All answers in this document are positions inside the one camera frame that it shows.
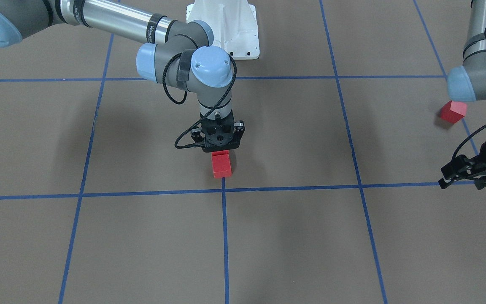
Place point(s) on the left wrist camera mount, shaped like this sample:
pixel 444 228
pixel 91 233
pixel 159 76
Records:
pixel 463 168

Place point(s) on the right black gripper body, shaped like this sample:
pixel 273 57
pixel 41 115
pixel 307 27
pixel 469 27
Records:
pixel 239 130

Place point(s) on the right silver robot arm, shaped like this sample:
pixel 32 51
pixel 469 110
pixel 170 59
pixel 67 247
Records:
pixel 172 53

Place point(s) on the red block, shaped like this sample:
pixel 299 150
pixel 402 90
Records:
pixel 453 111
pixel 222 172
pixel 221 158

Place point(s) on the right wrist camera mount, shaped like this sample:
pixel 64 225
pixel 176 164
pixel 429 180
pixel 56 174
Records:
pixel 198 136

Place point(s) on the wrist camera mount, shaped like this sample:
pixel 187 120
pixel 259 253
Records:
pixel 198 136
pixel 463 168

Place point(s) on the white camera pillar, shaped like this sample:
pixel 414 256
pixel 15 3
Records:
pixel 234 24

